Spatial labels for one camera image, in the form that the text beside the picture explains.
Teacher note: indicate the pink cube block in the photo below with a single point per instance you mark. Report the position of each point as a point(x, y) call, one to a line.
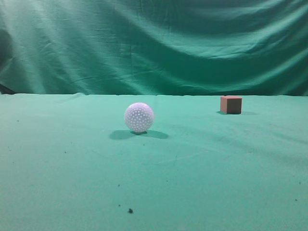
point(231, 104)

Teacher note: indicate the white dimpled golf ball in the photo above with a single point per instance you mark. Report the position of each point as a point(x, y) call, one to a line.
point(139, 117)

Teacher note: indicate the green backdrop cloth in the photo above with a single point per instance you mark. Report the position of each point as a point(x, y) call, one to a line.
point(154, 47)

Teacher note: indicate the green table cloth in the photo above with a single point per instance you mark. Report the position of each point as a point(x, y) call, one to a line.
point(70, 163)

